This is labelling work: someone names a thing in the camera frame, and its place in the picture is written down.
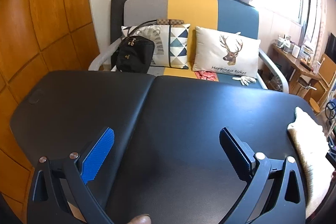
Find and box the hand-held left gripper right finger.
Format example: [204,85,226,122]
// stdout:
[218,127,307,224]

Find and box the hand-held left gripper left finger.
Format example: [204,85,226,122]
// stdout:
[31,127,115,224]

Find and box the cream knit sweater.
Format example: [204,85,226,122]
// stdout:
[287,107,332,219]

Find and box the person's left hand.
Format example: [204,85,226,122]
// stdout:
[131,214,152,224]

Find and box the white glove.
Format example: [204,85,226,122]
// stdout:
[232,76,257,86]

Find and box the red patterned cloth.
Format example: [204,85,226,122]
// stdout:
[193,70,219,81]

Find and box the deer print pillow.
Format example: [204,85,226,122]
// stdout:
[192,26,261,80]

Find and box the black handbag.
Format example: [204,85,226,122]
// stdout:
[112,21,155,73]

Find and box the blue rimmed wheel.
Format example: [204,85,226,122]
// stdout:
[325,102,336,119]

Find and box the wooden side desk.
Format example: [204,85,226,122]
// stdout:
[270,43,322,98]

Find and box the yellow wooden chair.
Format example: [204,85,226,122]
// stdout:
[310,53,336,114]

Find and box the triangle pattern pillow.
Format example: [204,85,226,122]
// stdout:
[121,24,191,69]

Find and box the rolled dark mat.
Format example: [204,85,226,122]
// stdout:
[110,0,130,56]

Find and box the brown checkered bag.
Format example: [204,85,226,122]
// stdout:
[157,19,184,26]

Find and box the black television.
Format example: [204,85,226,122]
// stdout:
[325,33,336,56]

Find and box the grey yellow blue sofa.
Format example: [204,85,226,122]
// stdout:
[88,0,289,94]

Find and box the pale patterned curtain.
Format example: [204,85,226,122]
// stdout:
[304,0,328,56]

